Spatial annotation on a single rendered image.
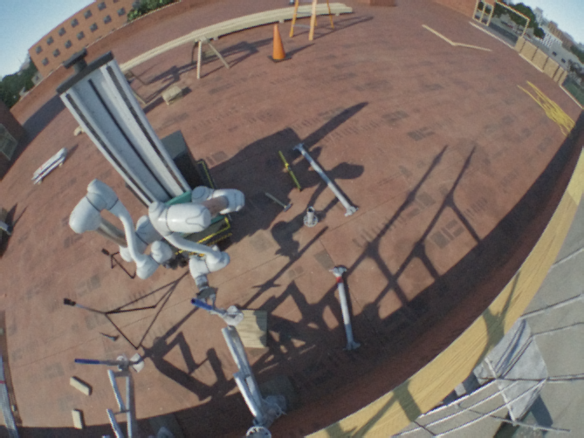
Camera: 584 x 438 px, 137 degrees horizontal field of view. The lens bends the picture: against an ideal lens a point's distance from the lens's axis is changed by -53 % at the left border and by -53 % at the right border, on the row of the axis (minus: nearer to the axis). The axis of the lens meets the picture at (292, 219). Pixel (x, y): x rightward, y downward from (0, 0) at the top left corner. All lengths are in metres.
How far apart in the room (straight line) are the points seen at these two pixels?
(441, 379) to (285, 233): 1.70
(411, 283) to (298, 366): 1.17
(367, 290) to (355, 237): 0.49
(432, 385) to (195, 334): 1.79
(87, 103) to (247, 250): 1.70
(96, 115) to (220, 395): 2.12
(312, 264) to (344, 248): 0.32
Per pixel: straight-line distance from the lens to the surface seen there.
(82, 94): 1.48
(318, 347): 1.99
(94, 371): 2.99
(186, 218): 1.15
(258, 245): 2.19
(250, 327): 2.02
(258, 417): 1.50
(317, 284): 2.04
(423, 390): 1.47
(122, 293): 2.72
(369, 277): 2.12
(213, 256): 1.59
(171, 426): 2.45
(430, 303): 2.28
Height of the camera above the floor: 1.99
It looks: 61 degrees down
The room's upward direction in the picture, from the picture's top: 7 degrees counter-clockwise
